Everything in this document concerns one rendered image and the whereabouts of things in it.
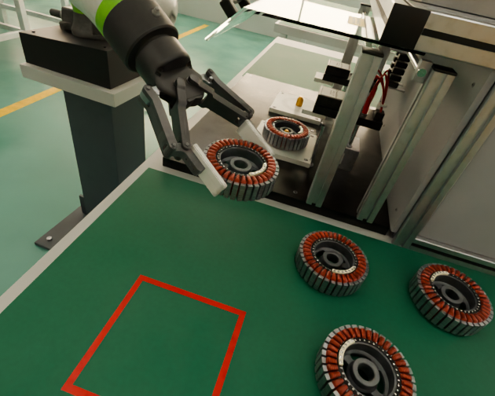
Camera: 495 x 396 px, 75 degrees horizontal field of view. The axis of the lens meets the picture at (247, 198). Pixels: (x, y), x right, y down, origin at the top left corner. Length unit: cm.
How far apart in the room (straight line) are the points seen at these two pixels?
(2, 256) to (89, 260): 112
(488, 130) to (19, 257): 155
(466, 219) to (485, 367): 23
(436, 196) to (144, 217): 49
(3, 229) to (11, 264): 21
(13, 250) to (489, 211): 158
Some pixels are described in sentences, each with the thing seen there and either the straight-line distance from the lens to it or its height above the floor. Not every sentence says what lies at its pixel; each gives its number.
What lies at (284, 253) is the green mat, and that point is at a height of 75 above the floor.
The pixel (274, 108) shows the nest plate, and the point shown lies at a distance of 96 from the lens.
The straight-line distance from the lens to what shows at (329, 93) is 74.
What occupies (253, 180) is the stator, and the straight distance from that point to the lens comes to 44.
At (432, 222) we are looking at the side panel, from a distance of 66.
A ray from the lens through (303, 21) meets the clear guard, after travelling 55.
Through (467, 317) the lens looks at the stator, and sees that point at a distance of 58.
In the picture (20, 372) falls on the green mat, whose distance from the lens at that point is 46.
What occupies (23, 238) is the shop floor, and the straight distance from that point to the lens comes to 168.
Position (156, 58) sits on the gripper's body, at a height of 100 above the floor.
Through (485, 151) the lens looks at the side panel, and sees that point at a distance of 60.
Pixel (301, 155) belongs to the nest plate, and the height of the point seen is 78.
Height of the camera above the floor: 115
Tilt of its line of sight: 38 degrees down
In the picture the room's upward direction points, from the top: 12 degrees clockwise
